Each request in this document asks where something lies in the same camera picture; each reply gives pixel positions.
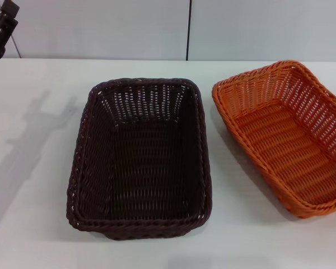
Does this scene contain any dark brown woven basket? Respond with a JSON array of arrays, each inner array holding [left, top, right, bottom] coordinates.
[[66, 77, 212, 241]]

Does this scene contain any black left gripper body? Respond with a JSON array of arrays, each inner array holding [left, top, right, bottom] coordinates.
[[0, 10, 19, 68]]

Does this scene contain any orange woven basket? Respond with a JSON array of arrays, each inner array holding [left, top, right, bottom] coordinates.
[[211, 59, 336, 221]]

